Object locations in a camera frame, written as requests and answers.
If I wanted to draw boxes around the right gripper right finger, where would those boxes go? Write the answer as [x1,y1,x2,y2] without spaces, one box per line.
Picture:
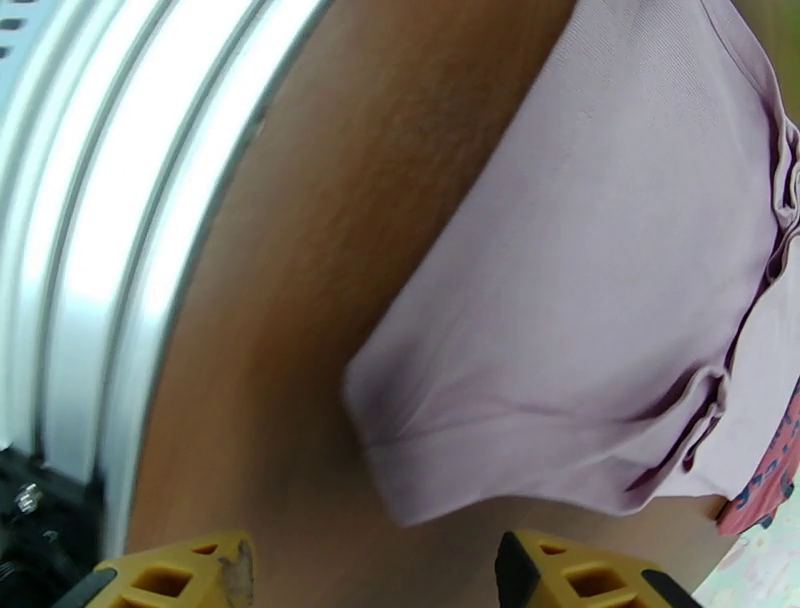
[495,531,696,608]

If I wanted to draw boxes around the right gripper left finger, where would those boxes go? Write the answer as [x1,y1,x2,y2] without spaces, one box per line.
[68,531,256,608]

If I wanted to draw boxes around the red printed tank top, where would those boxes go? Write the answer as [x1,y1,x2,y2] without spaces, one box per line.
[714,381,800,539]

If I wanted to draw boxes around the pale pink tank top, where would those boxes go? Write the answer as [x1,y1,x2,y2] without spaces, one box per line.
[342,0,800,529]

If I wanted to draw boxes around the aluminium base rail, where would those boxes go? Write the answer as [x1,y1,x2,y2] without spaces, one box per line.
[0,0,334,564]

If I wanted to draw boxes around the perforated metal cable tray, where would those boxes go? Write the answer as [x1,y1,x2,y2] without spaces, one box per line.
[0,15,28,63]

